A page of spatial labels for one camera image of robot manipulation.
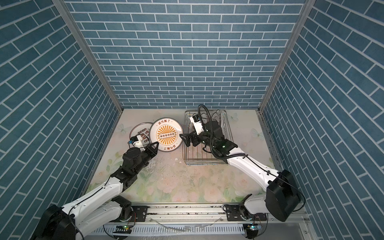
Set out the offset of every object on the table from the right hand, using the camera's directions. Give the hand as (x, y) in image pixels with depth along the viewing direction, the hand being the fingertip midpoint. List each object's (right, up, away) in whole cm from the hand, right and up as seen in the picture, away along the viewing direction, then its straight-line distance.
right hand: (185, 129), depth 76 cm
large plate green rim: (-33, -1, +29) cm, 44 cm away
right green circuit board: (+34, -47, -5) cm, 58 cm away
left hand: (-14, -7, +5) cm, 17 cm away
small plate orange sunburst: (-12, -2, +8) cm, 14 cm away
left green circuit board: (-30, -49, -4) cm, 57 cm away
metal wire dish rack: (+5, -17, +18) cm, 26 cm away
